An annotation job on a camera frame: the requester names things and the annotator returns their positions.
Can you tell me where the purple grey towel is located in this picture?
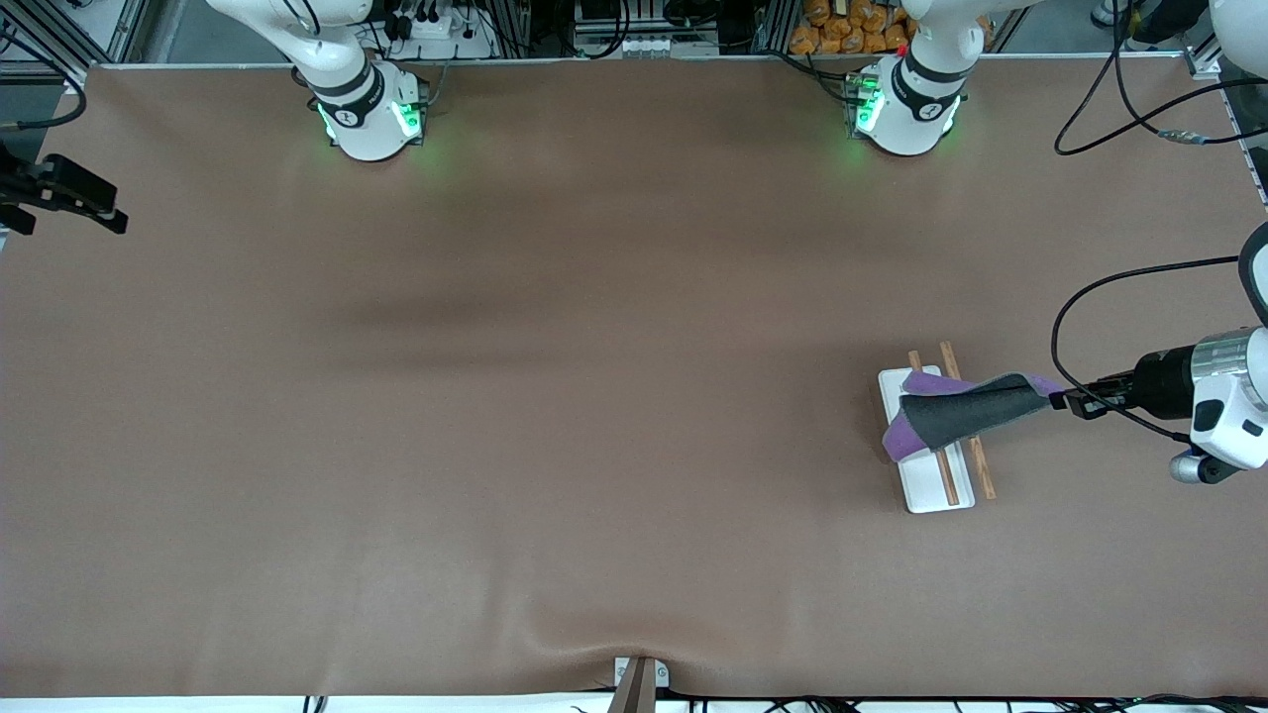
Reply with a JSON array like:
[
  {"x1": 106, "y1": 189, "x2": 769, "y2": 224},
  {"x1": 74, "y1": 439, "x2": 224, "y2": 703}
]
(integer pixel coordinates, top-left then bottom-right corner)
[{"x1": 882, "y1": 369, "x2": 1066, "y2": 463}]

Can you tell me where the white rack with wooden bars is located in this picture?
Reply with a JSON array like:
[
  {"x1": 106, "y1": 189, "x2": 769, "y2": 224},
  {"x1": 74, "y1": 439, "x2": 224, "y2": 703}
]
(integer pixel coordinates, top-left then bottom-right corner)
[{"x1": 878, "y1": 341, "x2": 998, "y2": 515}]

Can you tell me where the white power strip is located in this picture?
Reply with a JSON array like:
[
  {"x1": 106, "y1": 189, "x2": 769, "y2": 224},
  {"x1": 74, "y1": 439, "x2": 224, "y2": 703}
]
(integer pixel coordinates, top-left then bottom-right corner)
[{"x1": 381, "y1": 10, "x2": 496, "y2": 60}]

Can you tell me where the orange snack bag pile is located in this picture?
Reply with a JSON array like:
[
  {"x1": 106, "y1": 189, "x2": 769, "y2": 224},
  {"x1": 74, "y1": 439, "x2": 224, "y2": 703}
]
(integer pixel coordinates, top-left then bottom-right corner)
[{"x1": 790, "y1": 0, "x2": 994, "y2": 56}]

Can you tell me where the brown table mat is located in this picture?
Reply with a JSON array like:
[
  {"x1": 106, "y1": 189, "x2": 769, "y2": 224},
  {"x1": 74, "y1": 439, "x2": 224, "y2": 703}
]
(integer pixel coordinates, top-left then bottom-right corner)
[{"x1": 0, "y1": 54, "x2": 1268, "y2": 699}]

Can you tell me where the grey electronics box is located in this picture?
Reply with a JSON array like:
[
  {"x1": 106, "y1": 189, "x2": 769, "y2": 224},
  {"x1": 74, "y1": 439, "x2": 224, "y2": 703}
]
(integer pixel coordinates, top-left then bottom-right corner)
[{"x1": 573, "y1": 0, "x2": 721, "y2": 58}]

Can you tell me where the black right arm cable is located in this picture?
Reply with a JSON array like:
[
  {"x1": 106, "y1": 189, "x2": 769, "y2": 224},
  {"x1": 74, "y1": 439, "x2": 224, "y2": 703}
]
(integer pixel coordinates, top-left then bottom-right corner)
[{"x1": 0, "y1": 30, "x2": 89, "y2": 131}]

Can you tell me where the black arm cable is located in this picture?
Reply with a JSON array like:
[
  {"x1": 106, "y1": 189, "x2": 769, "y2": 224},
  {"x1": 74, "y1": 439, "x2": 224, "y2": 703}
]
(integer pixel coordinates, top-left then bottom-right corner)
[
  {"x1": 1051, "y1": 0, "x2": 1268, "y2": 443},
  {"x1": 0, "y1": 30, "x2": 89, "y2": 131}
]

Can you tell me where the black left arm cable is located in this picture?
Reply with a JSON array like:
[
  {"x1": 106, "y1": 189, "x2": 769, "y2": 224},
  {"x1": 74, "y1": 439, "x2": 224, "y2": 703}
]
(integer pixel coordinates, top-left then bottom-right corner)
[{"x1": 1051, "y1": 0, "x2": 1268, "y2": 443}]

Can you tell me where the aluminium frame post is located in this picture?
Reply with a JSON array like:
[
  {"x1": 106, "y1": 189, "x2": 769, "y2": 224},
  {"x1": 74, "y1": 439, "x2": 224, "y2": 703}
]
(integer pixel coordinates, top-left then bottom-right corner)
[
  {"x1": 0, "y1": 0, "x2": 150, "y2": 95},
  {"x1": 1184, "y1": 0, "x2": 1249, "y2": 82}
]

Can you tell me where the grey metal camera bracket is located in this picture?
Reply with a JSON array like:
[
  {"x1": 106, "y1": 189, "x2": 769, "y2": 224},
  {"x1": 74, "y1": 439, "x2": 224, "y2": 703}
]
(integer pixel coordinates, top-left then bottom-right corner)
[{"x1": 612, "y1": 656, "x2": 671, "y2": 713}]

